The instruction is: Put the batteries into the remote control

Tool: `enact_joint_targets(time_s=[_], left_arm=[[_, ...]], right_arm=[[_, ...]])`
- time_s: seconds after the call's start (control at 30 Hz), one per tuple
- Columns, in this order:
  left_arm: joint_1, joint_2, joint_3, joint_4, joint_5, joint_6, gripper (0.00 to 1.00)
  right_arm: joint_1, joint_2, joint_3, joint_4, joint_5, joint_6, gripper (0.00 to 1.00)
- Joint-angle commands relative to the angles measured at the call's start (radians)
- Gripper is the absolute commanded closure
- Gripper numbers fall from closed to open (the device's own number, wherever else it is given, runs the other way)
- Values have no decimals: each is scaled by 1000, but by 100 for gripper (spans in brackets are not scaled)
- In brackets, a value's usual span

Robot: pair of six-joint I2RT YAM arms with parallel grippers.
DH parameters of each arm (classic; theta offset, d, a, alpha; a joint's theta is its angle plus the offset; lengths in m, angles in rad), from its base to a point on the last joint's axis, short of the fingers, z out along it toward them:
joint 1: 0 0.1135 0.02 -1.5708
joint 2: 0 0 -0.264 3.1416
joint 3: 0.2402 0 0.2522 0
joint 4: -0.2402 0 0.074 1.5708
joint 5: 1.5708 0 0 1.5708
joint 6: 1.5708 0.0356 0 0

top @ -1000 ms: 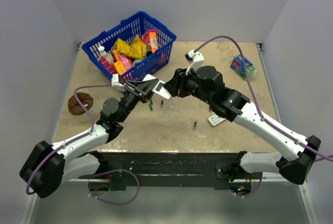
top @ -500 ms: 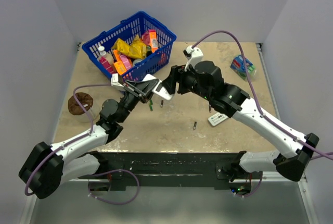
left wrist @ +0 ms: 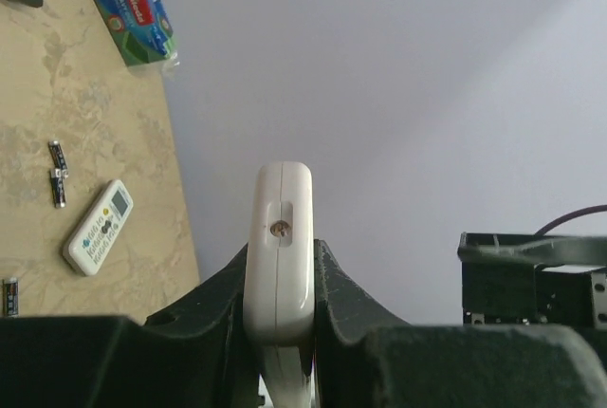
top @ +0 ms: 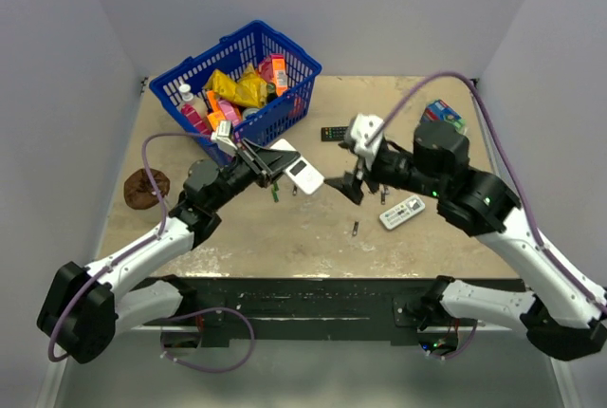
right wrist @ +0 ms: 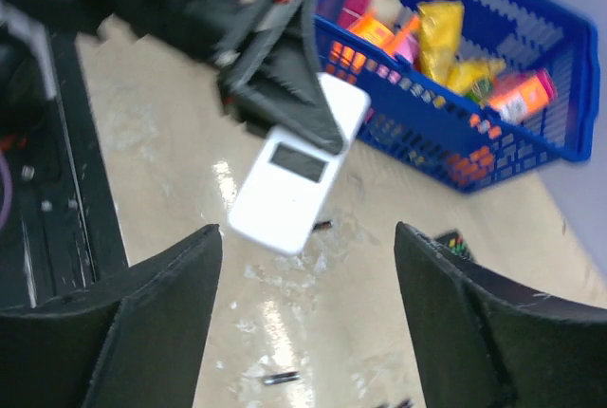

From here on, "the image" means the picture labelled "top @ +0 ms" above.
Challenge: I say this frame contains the white cap bottle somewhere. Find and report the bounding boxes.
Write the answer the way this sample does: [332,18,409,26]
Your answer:
[178,83,208,118]

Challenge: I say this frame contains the orange pink box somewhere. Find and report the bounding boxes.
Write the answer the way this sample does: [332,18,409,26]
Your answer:
[258,53,288,96]

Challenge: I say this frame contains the yellow snack bag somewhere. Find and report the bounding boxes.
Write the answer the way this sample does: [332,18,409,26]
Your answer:
[203,63,267,109]

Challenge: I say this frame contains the lower green battery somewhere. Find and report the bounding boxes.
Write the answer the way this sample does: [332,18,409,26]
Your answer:
[272,182,280,203]

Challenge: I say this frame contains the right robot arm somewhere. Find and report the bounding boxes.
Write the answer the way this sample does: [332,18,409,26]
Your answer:
[325,115,606,362]

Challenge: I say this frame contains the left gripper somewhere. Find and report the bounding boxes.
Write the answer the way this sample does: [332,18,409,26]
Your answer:
[210,138,299,212]

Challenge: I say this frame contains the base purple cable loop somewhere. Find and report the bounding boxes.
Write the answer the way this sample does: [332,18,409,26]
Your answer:
[159,306,257,374]

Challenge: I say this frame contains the small orange box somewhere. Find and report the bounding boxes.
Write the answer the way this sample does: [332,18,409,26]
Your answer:
[205,111,227,132]

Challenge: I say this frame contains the white red remote control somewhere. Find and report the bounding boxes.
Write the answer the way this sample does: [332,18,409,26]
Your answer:
[285,155,324,195]

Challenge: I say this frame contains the black TV remote control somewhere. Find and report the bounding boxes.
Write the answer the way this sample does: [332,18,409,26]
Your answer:
[321,126,348,142]

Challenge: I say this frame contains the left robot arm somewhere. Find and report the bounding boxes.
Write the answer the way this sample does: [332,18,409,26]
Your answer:
[37,140,301,363]

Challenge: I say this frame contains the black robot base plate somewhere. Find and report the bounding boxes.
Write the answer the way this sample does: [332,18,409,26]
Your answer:
[165,275,453,347]

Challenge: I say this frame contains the white grey remote control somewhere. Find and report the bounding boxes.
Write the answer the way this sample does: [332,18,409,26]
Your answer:
[378,195,426,231]

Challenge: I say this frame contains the blue plastic shopping basket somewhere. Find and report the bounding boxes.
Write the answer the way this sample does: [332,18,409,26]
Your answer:
[149,20,322,146]

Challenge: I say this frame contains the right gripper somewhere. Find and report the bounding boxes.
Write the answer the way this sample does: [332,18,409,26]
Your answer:
[324,141,446,203]

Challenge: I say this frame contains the brown crumpled cloth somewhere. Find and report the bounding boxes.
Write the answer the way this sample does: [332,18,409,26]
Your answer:
[123,168,171,211]

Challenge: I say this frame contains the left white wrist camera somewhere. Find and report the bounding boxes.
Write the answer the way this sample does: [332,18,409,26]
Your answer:
[211,120,238,157]

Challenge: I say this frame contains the blue green sponge pack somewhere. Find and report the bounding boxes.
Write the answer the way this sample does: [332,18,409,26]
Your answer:
[420,100,467,134]

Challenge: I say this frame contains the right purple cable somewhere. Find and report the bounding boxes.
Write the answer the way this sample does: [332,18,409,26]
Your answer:
[363,70,607,317]

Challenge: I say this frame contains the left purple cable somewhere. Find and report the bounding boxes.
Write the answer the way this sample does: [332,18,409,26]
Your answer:
[47,132,217,362]

